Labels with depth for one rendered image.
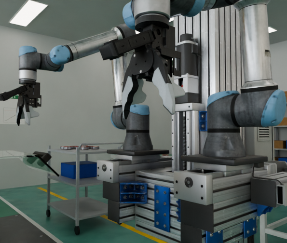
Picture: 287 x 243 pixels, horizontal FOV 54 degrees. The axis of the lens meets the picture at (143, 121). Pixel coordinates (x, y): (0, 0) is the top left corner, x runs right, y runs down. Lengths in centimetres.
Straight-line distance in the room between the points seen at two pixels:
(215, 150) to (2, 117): 561
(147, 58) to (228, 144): 55
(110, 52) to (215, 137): 61
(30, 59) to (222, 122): 86
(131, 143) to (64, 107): 547
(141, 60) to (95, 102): 657
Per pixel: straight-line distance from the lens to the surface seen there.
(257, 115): 96
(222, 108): 101
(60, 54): 124
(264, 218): 308
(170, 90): 51
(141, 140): 134
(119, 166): 127
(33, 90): 136
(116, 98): 150
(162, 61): 53
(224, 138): 101
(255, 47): 98
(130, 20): 80
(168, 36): 62
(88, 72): 714
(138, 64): 58
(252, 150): 145
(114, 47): 51
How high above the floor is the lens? 112
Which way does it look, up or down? 2 degrees up
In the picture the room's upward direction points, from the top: straight up
